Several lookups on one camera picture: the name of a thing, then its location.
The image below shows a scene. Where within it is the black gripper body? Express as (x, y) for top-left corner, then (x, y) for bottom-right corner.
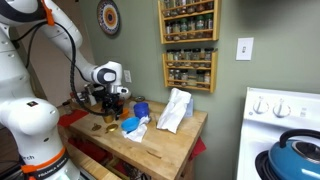
(102, 94), (124, 115)

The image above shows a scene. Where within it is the gold cup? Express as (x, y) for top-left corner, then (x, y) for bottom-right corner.
(103, 114), (115, 124)

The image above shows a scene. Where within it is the gold lid with knob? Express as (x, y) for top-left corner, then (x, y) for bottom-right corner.
(105, 124), (118, 133)

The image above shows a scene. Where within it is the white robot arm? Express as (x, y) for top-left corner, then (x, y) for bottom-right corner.
(0, 0), (129, 180)

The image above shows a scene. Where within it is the dark blue plastic cup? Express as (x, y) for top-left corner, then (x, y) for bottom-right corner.
(134, 102), (149, 118)

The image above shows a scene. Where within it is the orange plastic bowl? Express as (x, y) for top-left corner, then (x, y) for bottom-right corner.
(120, 108), (129, 118)

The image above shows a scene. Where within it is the wooden condiment tray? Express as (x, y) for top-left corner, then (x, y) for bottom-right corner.
(69, 98), (102, 113)

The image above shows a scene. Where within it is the light blue plastic bowl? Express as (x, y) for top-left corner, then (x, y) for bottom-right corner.
(121, 117), (140, 132)

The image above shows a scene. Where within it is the small gold strainer piece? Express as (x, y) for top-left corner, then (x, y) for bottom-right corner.
(91, 124), (101, 131)

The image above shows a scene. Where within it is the white paper napkin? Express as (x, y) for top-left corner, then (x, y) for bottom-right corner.
(122, 116), (150, 143)

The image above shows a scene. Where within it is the red silicone mat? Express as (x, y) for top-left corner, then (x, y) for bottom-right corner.
(58, 109), (87, 127)

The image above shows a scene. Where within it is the white plastic bag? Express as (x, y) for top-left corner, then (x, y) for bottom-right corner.
(157, 88), (191, 133)

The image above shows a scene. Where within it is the wooden butcher block cart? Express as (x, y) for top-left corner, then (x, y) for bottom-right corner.
(70, 101), (208, 180)

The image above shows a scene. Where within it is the lower wooden spice rack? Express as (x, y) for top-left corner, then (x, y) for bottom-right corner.
(162, 49), (218, 93)

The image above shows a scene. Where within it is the wooden spice rack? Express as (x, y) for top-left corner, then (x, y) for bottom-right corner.
(162, 49), (218, 93)
(158, 0), (221, 44)

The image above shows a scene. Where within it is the red cloth on cart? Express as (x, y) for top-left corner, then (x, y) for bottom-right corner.
(189, 137), (206, 160)

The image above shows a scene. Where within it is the upper wooden spice rack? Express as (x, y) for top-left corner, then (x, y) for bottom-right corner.
(158, 0), (221, 44)

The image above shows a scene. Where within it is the white stove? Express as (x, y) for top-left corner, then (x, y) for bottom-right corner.
(236, 87), (320, 180)

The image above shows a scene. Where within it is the blue kettle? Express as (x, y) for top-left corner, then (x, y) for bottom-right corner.
(268, 129), (320, 180)

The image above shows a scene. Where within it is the white wall outlet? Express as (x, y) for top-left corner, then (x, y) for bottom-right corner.
(124, 70), (132, 83)

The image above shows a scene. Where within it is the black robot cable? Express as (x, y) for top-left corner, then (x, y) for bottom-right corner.
(9, 19), (108, 117)

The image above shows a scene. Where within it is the decorative wall plate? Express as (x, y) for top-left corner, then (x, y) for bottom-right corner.
(97, 0), (120, 36)

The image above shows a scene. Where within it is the white light switch plate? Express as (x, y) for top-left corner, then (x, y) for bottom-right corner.
(236, 37), (254, 61)

